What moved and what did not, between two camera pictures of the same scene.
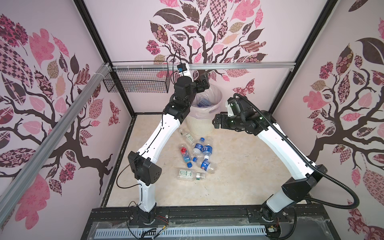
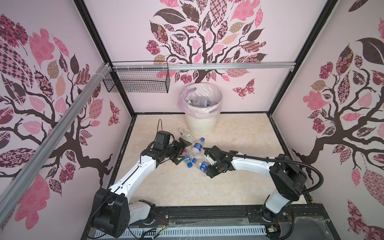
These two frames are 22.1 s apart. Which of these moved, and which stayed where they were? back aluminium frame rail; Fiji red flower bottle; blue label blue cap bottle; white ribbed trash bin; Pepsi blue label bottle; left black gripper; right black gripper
Moved: left black gripper; right black gripper
Stayed: blue label blue cap bottle; Fiji red flower bottle; Pepsi blue label bottle; white ribbed trash bin; back aluminium frame rail
